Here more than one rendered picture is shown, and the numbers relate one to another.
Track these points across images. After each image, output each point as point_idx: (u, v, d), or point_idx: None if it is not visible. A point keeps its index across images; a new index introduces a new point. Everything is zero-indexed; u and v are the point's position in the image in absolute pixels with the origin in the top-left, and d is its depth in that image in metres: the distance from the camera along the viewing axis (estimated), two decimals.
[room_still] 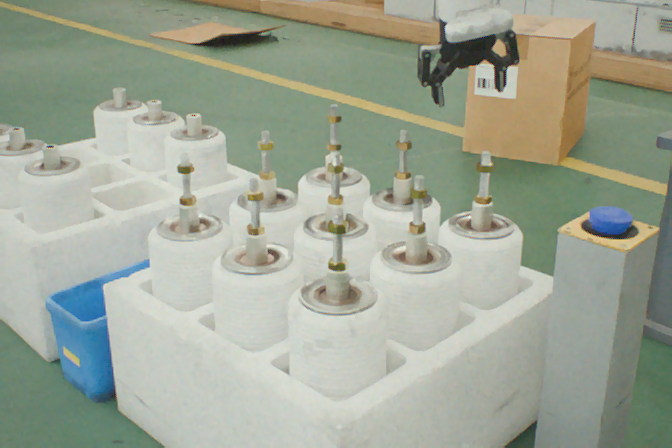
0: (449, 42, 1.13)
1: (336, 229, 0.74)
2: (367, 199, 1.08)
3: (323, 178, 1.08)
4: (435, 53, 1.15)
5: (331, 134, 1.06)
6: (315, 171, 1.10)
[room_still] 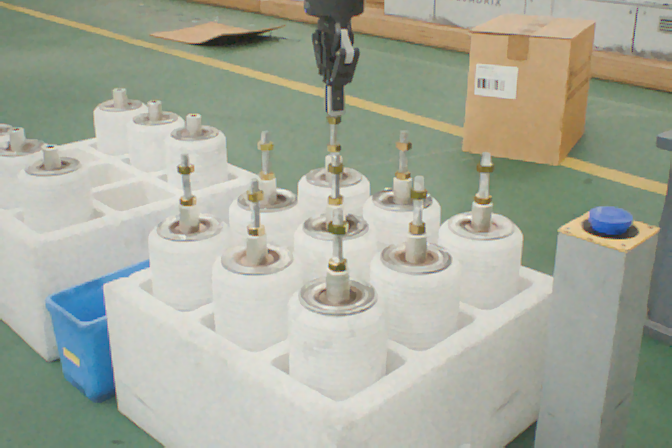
0: (349, 20, 0.98)
1: (336, 229, 0.74)
2: (367, 200, 1.08)
3: (323, 178, 1.08)
4: (348, 45, 0.98)
5: (337, 135, 1.06)
6: (315, 171, 1.10)
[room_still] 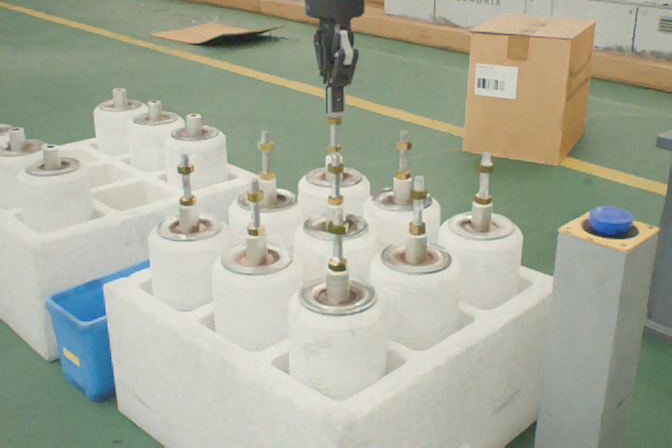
0: (349, 21, 0.98)
1: (336, 229, 0.74)
2: (367, 200, 1.08)
3: (323, 178, 1.08)
4: (347, 46, 0.98)
5: (333, 134, 1.07)
6: (315, 171, 1.10)
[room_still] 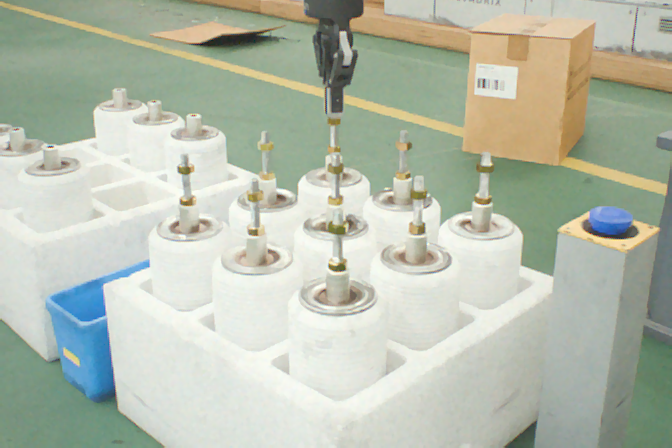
0: (348, 22, 0.99)
1: (336, 229, 0.74)
2: (367, 199, 1.08)
3: (323, 178, 1.08)
4: (347, 47, 0.98)
5: (331, 136, 1.06)
6: (315, 171, 1.10)
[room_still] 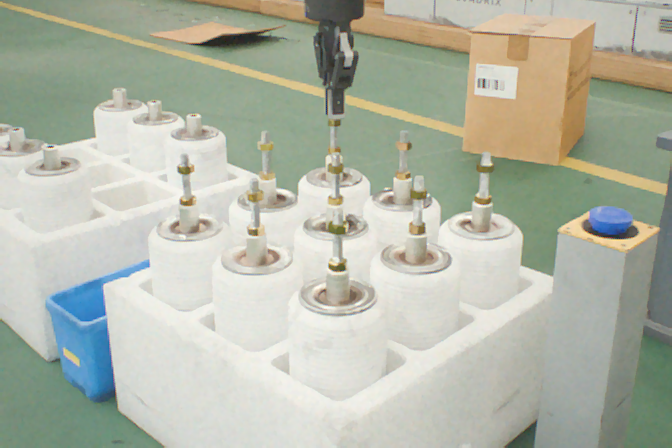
0: (349, 24, 0.99)
1: (336, 229, 0.74)
2: (367, 200, 1.08)
3: (323, 178, 1.08)
4: (347, 49, 0.98)
5: (337, 137, 1.06)
6: (315, 171, 1.10)
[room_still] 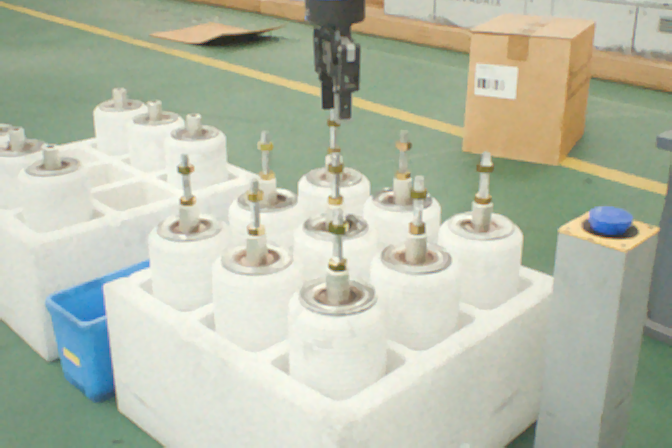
0: (349, 28, 0.98)
1: (336, 229, 0.74)
2: (367, 200, 1.08)
3: (323, 178, 1.08)
4: None
5: (334, 136, 1.07)
6: (315, 171, 1.10)
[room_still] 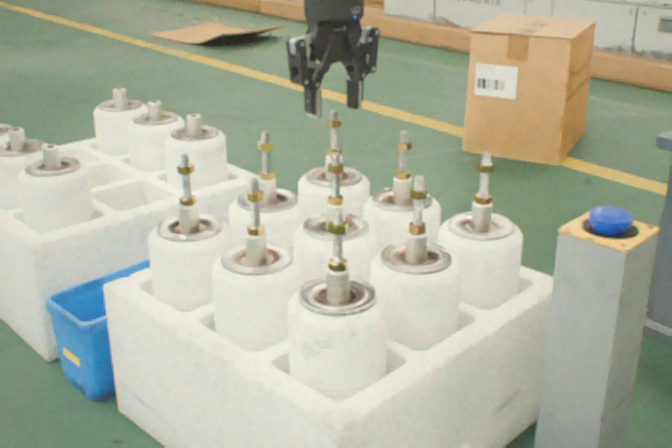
0: None
1: (336, 229, 0.74)
2: (366, 200, 1.08)
3: (323, 177, 1.09)
4: (359, 33, 1.05)
5: (336, 139, 1.06)
6: (316, 170, 1.11)
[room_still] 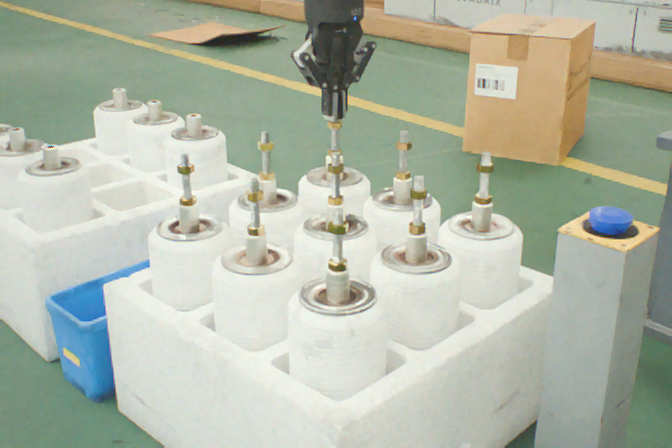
0: None
1: (336, 229, 0.74)
2: (366, 200, 1.08)
3: (323, 177, 1.09)
4: (356, 41, 1.05)
5: (335, 138, 1.07)
6: (317, 170, 1.11)
